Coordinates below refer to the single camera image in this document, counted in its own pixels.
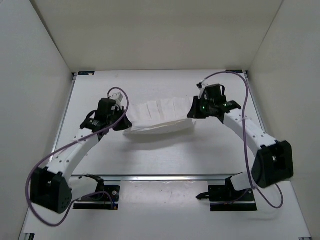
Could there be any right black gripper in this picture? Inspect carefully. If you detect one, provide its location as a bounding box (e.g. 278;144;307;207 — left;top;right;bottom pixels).
188;96;214;120

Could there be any white pleated skirt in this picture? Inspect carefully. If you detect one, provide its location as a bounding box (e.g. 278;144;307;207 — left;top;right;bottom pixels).
123;97;197;142

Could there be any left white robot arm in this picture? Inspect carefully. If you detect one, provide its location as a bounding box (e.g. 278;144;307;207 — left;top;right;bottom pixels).
26;92;133;214

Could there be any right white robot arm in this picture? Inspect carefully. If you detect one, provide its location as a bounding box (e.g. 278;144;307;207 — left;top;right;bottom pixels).
187;83;294;200

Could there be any right blue corner label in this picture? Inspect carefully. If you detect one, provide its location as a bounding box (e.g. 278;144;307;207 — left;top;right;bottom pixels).
225;69;244;74

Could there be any blue corner label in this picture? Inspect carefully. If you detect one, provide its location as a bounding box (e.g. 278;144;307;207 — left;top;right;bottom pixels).
77;71;95;76
225;69;244;74

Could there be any left blue corner label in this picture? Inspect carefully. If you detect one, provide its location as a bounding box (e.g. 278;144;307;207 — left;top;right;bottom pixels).
77;71;95;76

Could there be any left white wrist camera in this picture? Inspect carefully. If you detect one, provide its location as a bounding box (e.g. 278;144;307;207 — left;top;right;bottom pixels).
107;92;124;103

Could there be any aluminium front rail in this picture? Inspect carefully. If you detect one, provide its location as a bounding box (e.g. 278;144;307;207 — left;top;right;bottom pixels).
71;173;241;183

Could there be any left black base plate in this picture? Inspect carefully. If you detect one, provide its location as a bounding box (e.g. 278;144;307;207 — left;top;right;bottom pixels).
73;185;121;211

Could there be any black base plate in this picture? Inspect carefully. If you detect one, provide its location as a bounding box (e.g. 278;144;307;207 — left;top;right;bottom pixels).
73;185;121;211
196;184;258;212

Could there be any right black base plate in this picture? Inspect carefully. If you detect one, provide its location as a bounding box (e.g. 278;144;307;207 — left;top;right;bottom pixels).
196;184;258;212

